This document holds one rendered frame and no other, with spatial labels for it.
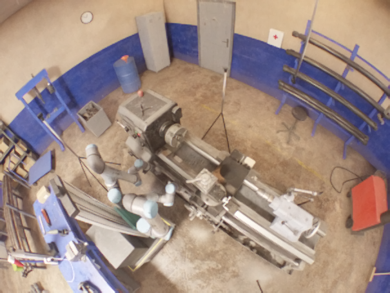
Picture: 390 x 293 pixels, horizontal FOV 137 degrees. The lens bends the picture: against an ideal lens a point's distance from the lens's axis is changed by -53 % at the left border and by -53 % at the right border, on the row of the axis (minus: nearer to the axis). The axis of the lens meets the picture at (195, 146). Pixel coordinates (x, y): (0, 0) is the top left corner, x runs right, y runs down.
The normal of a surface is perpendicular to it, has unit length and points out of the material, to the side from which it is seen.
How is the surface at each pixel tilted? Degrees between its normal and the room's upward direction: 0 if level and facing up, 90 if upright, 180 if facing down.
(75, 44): 90
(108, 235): 0
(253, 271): 0
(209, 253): 0
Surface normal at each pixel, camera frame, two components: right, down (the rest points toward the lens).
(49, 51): 0.76, 0.51
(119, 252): -0.04, -0.56
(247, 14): -0.65, 0.65
